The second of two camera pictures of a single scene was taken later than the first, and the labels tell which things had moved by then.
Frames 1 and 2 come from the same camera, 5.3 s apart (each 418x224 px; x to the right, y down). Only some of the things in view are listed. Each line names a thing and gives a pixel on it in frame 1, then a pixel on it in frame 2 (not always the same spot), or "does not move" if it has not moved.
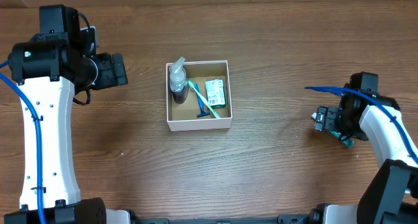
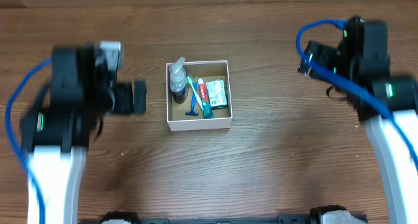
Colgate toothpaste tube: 346,140 to 208,111
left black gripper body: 100,73 to 123,104
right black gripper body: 343,123 to 326,59
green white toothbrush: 204,99 to 189,80
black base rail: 300,219 does not move
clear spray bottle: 178,83 does not move
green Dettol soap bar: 215,93 does not move
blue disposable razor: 201,113 to 193,101
